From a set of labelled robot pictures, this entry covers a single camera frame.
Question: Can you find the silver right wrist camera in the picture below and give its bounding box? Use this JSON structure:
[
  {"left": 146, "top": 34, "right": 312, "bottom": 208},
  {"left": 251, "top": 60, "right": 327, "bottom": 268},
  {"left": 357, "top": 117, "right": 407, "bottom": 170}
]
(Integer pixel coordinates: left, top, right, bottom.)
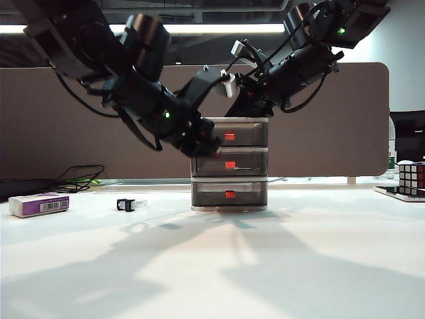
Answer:
[{"left": 230, "top": 39, "right": 254, "bottom": 66}]

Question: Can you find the black right camera bracket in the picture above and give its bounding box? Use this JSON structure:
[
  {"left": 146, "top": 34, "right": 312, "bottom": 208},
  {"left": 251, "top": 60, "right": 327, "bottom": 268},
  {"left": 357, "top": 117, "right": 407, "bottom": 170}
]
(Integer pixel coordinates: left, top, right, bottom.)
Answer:
[{"left": 245, "top": 45, "right": 272, "bottom": 72}]

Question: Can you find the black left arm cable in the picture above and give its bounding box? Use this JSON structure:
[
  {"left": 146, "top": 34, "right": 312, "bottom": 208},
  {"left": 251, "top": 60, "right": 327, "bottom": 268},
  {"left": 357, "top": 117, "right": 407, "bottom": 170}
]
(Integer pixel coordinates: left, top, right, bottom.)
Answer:
[{"left": 54, "top": 71, "right": 164, "bottom": 153}]

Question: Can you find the black camera bracket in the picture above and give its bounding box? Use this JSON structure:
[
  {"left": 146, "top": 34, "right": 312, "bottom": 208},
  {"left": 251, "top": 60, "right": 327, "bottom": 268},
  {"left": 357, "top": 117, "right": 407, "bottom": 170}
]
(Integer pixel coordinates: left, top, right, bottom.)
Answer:
[
  {"left": 245, "top": 45, "right": 272, "bottom": 72},
  {"left": 179, "top": 66, "right": 230, "bottom": 104}
]

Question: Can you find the brown desk partition panel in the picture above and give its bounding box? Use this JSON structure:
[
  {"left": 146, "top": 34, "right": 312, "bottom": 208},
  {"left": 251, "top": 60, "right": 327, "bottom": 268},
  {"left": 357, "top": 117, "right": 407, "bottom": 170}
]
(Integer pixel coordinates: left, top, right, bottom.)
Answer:
[{"left": 0, "top": 62, "right": 390, "bottom": 179}]

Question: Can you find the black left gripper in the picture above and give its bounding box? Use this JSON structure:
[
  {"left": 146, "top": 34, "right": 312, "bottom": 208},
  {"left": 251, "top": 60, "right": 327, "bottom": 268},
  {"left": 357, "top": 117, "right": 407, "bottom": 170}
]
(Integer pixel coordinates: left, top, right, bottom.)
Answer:
[{"left": 175, "top": 116, "right": 224, "bottom": 158}]

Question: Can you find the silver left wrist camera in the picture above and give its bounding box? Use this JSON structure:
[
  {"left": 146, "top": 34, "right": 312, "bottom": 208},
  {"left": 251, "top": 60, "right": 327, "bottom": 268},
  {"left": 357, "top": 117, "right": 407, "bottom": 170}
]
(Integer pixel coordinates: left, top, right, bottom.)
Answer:
[{"left": 220, "top": 73, "right": 238, "bottom": 98}]

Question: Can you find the long ceiling light strip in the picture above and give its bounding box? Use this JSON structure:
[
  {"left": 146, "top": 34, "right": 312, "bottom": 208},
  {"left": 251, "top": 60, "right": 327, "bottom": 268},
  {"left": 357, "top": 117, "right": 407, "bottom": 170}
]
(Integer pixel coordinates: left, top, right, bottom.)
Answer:
[{"left": 0, "top": 22, "right": 287, "bottom": 35}]

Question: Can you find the white purple tissue pack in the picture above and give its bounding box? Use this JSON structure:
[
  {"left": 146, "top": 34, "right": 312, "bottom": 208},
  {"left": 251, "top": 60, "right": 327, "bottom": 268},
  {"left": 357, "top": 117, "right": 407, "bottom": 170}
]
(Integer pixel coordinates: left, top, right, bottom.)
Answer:
[{"left": 8, "top": 192, "right": 70, "bottom": 219}]

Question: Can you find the rubik's cube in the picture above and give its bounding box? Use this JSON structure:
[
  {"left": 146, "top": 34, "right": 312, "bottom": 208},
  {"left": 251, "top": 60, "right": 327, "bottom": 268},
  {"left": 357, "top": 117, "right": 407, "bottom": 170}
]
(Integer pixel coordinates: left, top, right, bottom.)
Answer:
[{"left": 398, "top": 160, "right": 425, "bottom": 195}]

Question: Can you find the small black binder clip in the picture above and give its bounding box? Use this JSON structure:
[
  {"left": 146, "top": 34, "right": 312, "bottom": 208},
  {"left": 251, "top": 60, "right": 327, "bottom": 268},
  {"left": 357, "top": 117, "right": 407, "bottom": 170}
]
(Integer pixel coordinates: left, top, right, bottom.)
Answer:
[{"left": 116, "top": 198, "right": 149, "bottom": 212}]

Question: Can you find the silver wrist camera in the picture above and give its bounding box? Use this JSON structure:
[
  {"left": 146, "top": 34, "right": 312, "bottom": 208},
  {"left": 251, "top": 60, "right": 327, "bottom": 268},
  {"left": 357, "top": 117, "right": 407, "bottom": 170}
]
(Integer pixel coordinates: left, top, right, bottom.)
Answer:
[
  {"left": 230, "top": 39, "right": 254, "bottom": 66},
  {"left": 220, "top": 73, "right": 238, "bottom": 98}
]

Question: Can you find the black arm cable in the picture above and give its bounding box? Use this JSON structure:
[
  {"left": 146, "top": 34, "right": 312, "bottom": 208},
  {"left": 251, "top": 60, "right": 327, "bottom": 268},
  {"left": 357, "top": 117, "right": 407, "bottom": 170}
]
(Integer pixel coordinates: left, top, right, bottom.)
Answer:
[
  {"left": 54, "top": 71, "right": 164, "bottom": 153},
  {"left": 280, "top": 51, "right": 343, "bottom": 114}
]

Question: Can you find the thin black tangled cable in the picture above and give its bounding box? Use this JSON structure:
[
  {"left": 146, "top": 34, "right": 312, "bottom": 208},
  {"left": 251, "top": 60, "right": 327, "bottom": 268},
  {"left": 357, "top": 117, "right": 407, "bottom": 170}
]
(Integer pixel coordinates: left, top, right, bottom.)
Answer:
[{"left": 52, "top": 165, "right": 106, "bottom": 193}]

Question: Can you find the flat white tray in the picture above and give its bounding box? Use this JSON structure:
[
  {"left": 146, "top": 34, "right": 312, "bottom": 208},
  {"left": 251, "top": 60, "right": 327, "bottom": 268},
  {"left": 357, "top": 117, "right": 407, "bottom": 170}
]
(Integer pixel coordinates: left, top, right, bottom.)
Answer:
[{"left": 373, "top": 185, "right": 425, "bottom": 203}]

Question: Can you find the grey three-drawer storage box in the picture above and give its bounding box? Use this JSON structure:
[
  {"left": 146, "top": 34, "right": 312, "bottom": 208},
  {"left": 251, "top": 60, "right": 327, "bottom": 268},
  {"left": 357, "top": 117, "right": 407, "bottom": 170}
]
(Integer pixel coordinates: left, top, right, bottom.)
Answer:
[{"left": 191, "top": 116, "right": 269, "bottom": 213}]

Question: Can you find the black left camera bracket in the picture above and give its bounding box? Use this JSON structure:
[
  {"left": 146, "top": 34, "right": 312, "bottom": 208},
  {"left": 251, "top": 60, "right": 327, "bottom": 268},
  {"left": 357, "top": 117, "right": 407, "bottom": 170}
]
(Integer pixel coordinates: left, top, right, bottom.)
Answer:
[{"left": 179, "top": 66, "right": 230, "bottom": 104}]

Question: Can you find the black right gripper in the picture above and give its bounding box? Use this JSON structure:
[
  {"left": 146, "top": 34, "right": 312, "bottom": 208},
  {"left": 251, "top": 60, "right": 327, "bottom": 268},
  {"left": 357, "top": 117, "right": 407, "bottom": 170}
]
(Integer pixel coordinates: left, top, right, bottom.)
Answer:
[{"left": 224, "top": 70, "right": 279, "bottom": 119}]

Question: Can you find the black office chair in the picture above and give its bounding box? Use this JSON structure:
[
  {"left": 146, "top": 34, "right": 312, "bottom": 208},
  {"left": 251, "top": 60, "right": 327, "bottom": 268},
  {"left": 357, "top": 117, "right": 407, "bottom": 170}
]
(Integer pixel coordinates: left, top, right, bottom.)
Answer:
[{"left": 388, "top": 111, "right": 425, "bottom": 163}]

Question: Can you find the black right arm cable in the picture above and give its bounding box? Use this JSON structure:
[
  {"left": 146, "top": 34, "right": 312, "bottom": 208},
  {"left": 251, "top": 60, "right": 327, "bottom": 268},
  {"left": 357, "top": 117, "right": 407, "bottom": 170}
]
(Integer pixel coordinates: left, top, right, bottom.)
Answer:
[{"left": 280, "top": 51, "right": 343, "bottom": 114}]

